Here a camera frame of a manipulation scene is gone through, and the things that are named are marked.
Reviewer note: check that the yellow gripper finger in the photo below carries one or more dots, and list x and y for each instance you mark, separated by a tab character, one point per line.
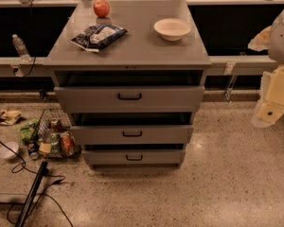
261	41

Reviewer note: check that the white paper bowl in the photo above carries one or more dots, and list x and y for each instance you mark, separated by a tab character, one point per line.
172	29

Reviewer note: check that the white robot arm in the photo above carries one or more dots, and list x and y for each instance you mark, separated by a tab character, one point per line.
270	106

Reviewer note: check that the blue chip bag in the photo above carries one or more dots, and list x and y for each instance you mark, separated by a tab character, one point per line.
97	37

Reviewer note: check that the green snack bag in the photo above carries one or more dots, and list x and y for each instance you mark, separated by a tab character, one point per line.
28	131

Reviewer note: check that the crumpled brown snack bag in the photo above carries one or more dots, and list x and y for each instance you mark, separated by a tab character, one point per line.
9	117

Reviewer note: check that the white bowl on floor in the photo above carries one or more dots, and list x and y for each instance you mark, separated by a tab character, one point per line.
9	150

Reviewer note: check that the grey drawer cabinet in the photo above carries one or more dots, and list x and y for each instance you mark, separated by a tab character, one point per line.
139	58

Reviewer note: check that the red apple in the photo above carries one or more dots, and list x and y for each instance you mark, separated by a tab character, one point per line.
101	8

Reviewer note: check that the top grey drawer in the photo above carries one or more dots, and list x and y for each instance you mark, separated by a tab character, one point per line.
137	99

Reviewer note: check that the grey drawer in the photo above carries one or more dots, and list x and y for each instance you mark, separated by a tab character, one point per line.
137	99
125	135

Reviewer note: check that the middle grey drawer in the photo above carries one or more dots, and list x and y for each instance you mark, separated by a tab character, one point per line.
125	135

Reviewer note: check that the red can in basket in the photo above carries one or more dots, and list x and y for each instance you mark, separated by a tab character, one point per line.
68	144

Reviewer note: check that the green can in basket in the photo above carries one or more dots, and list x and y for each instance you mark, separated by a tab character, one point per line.
55	142

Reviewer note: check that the clear plastic water bottle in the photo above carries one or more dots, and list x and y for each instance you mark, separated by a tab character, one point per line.
21	48

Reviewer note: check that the yellow sponge in basket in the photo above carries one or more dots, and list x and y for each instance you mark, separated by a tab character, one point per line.
45	147

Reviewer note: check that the soda can on floor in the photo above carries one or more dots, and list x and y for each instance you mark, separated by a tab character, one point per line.
33	150

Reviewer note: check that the wire mesh basket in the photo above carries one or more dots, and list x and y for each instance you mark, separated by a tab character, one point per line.
55	121

